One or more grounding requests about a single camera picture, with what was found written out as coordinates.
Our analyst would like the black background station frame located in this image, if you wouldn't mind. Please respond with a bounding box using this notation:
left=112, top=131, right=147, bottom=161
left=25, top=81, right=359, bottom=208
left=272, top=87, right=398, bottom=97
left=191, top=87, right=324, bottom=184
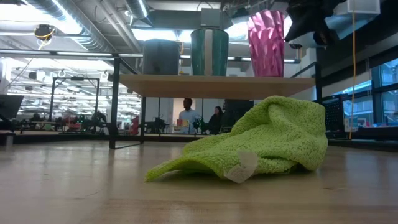
left=49, top=75, right=101, bottom=126

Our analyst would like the pink faceted plastic cup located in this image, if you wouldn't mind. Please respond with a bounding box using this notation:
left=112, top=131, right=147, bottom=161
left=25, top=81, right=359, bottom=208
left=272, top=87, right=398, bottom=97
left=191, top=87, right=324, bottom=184
left=247, top=9, right=285, bottom=78

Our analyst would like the teal mug with white handle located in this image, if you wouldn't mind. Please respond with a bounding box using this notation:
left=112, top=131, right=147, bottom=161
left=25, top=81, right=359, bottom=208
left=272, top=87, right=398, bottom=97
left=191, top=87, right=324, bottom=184
left=190, top=27, right=230, bottom=77

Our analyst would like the black perforated panel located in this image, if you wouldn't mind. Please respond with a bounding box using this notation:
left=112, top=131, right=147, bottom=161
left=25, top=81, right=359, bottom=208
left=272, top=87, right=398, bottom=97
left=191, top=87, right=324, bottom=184
left=322, top=94, right=345, bottom=133

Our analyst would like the lime green microfibre towel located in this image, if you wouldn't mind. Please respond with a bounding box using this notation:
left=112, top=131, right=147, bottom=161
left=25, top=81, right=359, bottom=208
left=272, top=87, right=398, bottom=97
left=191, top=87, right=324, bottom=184
left=144, top=95, right=329, bottom=184

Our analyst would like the person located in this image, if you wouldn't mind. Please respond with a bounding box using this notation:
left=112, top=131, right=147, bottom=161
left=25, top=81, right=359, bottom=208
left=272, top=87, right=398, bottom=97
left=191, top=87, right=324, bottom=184
left=178, top=98, right=201, bottom=134
left=207, top=106, right=225, bottom=135

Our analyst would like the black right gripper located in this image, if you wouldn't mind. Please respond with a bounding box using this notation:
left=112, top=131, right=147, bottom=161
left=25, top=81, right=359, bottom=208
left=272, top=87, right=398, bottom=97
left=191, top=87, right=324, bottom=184
left=284, top=0, right=348, bottom=47

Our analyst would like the grey ceramic mug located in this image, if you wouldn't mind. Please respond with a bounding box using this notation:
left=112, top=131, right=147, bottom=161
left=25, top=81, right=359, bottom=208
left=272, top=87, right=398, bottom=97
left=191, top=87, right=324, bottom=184
left=142, top=38, right=182, bottom=76

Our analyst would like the black aluminium rig frame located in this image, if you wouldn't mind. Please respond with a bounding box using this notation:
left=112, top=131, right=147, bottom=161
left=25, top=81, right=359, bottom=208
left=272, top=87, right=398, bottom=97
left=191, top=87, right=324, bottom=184
left=0, top=130, right=398, bottom=152

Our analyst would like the wooden shelf with black legs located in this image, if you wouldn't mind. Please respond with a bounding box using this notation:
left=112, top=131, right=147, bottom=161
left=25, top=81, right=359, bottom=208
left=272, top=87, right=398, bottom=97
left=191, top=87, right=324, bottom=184
left=108, top=57, right=323, bottom=150

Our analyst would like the yellow hanging cable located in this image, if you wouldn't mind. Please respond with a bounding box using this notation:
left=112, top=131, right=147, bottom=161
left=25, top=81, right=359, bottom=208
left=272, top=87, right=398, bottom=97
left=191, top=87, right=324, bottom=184
left=348, top=11, right=357, bottom=140

